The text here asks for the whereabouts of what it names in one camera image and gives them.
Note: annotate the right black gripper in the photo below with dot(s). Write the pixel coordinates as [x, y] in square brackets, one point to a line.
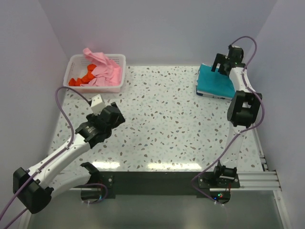
[220, 58]

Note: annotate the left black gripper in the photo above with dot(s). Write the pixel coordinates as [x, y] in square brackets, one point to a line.
[92, 118]

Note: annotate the teal t shirt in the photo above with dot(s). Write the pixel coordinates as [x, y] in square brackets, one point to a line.
[214, 81]

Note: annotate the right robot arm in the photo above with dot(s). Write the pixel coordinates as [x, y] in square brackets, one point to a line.
[241, 114]

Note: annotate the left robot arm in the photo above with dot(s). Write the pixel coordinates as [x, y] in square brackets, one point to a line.
[32, 186]

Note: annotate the folded white t shirt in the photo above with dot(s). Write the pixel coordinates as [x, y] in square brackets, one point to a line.
[202, 91]

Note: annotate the pink t shirt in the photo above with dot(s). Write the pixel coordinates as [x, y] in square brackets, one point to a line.
[107, 72]

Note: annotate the orange t shirt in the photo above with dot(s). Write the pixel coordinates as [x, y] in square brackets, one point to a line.
[86, 79]

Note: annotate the white plastic basket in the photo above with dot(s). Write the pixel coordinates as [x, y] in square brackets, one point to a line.
[77, 68]

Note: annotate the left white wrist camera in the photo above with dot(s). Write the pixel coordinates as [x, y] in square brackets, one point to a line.
[97, 104]

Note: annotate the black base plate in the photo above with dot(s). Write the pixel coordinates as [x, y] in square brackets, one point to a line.
[111, 184]

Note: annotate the aluminium frame rail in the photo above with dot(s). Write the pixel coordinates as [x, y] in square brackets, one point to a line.
[249, 150]

